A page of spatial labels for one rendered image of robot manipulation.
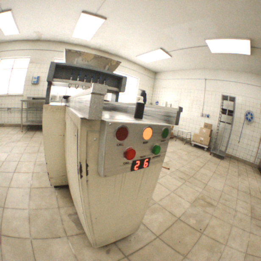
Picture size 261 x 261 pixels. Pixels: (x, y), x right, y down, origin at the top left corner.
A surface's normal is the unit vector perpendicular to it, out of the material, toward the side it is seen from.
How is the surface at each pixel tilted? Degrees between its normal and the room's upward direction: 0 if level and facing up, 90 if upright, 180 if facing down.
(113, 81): 90
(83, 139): 90
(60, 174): 90
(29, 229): 0
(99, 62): 115
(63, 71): 90
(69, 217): 0
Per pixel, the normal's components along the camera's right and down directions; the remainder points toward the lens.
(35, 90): 0.59, 0.24
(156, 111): -0.81, 0.00
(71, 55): 0.46, 0.63
